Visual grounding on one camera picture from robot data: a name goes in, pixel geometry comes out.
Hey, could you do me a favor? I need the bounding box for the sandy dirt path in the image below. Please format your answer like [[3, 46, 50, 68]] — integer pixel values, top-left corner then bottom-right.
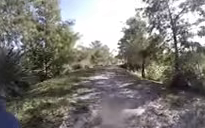
[[61, 65, 205, 128]]

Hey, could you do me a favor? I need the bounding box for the thin-trunked tree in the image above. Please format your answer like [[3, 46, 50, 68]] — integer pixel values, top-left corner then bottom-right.
[[118, 16, 164, 80]]

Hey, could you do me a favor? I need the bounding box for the patchy grass verge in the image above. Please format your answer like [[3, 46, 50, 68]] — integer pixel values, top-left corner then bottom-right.
[[6, 68, 91, 128]]

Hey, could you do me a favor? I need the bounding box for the row of bushes and trees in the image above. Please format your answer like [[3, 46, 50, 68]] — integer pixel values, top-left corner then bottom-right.
[[116, 0, 205, 98]]

